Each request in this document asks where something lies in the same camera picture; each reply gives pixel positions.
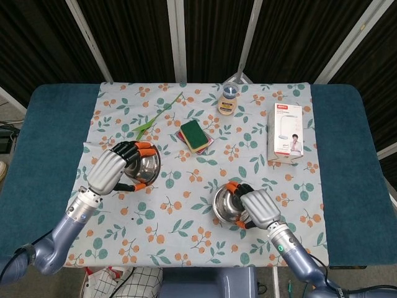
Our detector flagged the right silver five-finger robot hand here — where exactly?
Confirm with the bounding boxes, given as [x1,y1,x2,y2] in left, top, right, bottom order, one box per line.
[228,182,282,231]

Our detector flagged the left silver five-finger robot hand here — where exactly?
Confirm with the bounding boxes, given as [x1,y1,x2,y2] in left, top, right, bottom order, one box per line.
[86,140,156,196]

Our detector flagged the small stainless steel bowl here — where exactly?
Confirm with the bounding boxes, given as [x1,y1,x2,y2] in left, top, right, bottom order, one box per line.
[212,184,249,225]
[123,142,162,187]

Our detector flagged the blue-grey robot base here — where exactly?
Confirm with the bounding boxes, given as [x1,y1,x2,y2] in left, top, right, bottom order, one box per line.
[159,266,258,298]

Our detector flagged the pink artificial tulip flower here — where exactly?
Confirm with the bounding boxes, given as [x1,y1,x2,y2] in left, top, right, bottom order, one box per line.
[132,91,184,140]

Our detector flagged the floral print tablecloth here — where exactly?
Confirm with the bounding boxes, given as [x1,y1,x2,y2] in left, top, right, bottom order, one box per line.
[63,81,329,268]

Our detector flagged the white desk lamp box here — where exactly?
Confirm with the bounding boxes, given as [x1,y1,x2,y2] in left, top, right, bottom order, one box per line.
[267,102,305,166]

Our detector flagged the red rectangular tray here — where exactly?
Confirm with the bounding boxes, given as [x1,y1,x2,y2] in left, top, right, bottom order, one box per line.
[175,129,215,155]

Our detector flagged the green and yellow sponge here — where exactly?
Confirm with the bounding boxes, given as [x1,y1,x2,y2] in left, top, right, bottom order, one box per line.
[180,120,209,154]

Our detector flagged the beige sauce bottle clear cap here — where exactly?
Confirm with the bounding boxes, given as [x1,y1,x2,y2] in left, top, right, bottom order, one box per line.
[216,81,239,118]

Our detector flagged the black white checked bag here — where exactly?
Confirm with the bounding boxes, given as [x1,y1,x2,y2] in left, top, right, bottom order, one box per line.
[82,266,164,298]

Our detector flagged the black box with cables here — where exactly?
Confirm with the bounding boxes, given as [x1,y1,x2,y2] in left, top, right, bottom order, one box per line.
[0,119,24,153]

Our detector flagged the white metal frame post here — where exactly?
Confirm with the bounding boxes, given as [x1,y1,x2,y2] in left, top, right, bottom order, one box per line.
[311,0,384,84]
[166,0,188,83]
[231,0,264,84]
[65,0,114,83]

